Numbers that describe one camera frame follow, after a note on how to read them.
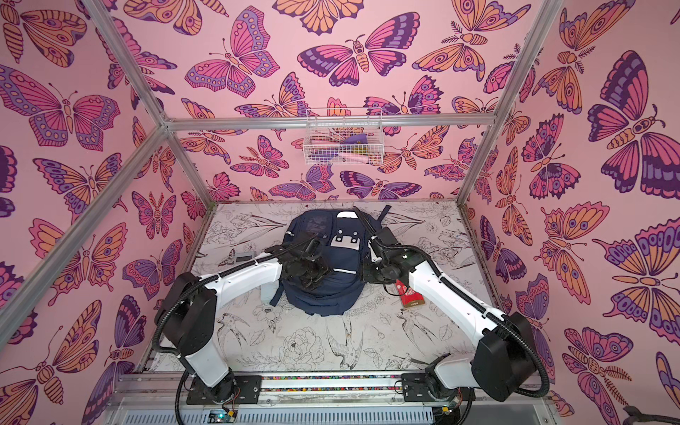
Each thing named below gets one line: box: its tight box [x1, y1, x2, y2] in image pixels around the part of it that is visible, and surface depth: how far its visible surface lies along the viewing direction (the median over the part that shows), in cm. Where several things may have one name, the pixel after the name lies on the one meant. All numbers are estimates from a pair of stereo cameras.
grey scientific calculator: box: [233, 252, 255, 265], surface depth 105 cm
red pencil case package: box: [395, 278, 426, 308], surface depth 93 cm
